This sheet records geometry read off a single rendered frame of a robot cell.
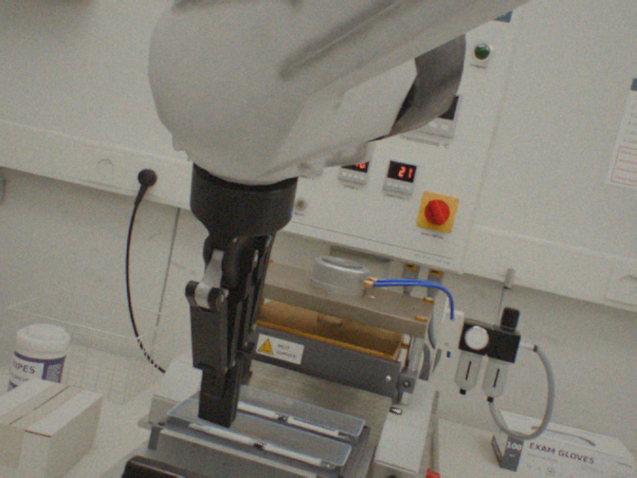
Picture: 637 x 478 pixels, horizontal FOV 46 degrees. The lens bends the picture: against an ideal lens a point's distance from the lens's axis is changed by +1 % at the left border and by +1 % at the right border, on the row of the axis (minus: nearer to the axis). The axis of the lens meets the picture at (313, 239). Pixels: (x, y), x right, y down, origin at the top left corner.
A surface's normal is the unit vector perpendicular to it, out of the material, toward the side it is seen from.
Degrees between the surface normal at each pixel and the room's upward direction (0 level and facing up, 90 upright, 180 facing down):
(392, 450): 41
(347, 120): 121
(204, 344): 125
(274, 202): 105
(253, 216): 110
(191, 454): 90
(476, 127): 90
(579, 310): 90
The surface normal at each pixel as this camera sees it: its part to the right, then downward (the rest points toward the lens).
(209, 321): -0.32, 0.62
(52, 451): 0.97, 0.22
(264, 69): -0.45, 0.18
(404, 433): 0.02, -0.69
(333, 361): -0.22, 0.07
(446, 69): 0.70, 0.27
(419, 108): 0.51, 0.82
